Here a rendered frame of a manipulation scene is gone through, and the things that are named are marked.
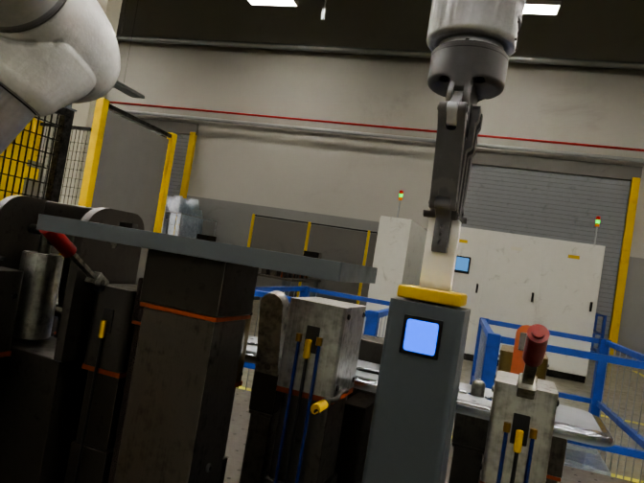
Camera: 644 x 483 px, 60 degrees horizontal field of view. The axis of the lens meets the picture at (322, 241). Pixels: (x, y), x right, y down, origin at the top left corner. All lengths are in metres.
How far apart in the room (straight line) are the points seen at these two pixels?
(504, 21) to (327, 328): 0.40
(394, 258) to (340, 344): 8.14
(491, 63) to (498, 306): 8.29
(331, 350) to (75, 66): 0.51
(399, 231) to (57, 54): 8.20
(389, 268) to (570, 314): 2.72
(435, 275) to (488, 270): 8.24
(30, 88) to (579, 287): 8.48
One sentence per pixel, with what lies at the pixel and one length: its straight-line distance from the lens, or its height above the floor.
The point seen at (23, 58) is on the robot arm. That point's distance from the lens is 0.83.
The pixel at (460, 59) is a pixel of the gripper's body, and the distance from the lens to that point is 0.56.
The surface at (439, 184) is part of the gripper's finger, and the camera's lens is 0.52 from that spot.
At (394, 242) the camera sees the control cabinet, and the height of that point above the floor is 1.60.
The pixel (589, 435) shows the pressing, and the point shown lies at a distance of 0.82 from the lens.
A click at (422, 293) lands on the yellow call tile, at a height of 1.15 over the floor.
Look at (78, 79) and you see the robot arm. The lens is 0.87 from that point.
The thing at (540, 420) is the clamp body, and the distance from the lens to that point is 0.69.
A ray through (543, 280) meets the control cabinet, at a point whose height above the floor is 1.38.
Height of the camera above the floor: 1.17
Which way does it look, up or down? 2 degrees up
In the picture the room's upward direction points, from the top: 9 degrees clockwise
